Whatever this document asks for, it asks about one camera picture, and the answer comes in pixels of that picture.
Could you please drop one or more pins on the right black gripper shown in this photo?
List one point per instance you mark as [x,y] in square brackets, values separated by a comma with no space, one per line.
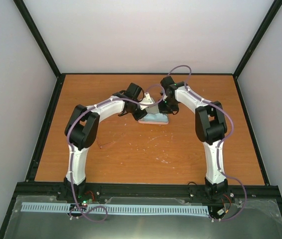
[163,110]

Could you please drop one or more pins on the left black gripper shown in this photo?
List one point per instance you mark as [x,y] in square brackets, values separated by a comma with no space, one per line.
[137,115]

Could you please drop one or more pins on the light blue cleaning cloth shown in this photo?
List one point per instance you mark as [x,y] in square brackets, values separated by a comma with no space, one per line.
[156,118]

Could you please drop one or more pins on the pink glasses case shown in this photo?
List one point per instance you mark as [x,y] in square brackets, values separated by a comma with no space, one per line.
[151,110]

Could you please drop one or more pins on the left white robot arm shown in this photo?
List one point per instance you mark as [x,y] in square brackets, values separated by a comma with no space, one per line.
[81,130]

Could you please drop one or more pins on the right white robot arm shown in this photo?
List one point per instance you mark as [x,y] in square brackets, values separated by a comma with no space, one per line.
[210,128]

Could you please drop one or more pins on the transparent brown sunglasses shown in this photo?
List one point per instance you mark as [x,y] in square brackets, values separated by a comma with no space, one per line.
[108,138]

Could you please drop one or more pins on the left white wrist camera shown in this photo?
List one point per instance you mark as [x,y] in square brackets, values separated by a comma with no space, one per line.
[147,101]

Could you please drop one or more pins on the black aluminium frame rail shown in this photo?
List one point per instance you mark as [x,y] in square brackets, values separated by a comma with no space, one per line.
[189,193]

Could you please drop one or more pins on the slotted grey cable duct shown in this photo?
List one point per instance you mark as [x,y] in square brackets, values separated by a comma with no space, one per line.
[135,210]

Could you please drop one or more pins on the metal base plate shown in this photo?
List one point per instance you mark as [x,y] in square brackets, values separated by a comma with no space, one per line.
[255,219]

